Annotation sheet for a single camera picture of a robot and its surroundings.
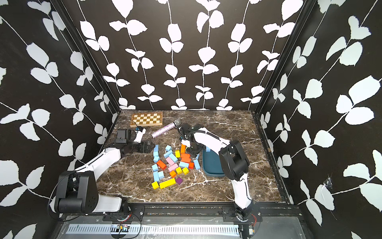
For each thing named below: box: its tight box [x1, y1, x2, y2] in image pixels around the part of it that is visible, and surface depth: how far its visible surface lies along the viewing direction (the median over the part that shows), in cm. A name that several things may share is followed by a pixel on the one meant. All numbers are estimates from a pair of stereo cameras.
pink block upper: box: [165, 156, 175, 166], surface depth 94 cm
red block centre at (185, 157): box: [180, 152, 192, 162], surface depth 95 cm
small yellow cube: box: [151, 181, 160, 190], surface depth 83 cm
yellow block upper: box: [175, 149, 181, 158], surface depth 97 cm
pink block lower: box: [168, 162, 179, 172], surface depth 91 cm
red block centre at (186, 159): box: [181, 155, 191, 164], surface depth 95 cm
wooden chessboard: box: [129, 111, 163, 128], surface depth 113 cm
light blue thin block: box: [163, 149, 173, 159], surface depth 96 cm
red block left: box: [156, 159, 167, 171], surface depth 91 cm
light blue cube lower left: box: [151, 163, 159, 172], surface depth 90 cm
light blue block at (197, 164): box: [192, 158, 201, 170], surface depth 92 cm
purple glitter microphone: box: [151, 119, 182, 139], surface depth 109 cm
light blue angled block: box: [168, 153, 179, 163], surface depth 95 cm
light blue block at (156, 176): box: [153, 171, 160, 182], surface depth 87 cm
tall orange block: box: [180, 143, 187, 154], surface depth 98 cm
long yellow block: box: [159, 177, 177, 190], surface depth 85 cm
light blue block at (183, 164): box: [179, 161, 190, 169], surface depth 92 cm
